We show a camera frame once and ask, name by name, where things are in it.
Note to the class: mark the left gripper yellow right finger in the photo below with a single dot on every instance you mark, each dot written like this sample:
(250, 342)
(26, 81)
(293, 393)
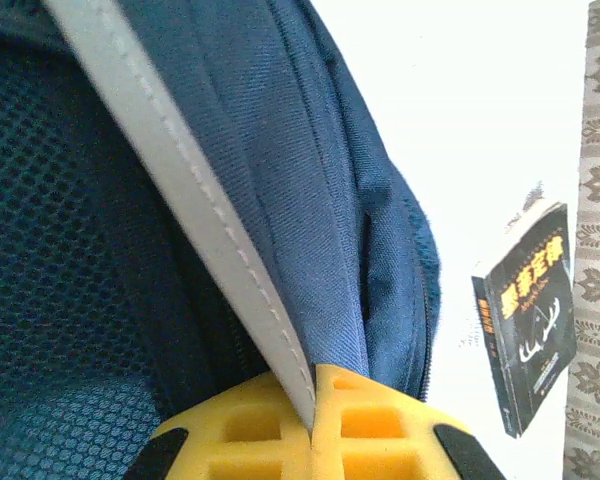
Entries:
(420, 450)

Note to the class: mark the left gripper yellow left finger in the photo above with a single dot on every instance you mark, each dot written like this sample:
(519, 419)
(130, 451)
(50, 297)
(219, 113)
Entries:
(205, 450)

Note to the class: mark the black book antler cover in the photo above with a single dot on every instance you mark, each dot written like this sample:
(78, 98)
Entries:
(530, 325)

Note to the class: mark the navy blue backpack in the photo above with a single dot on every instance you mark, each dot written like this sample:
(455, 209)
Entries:
(105, 225)

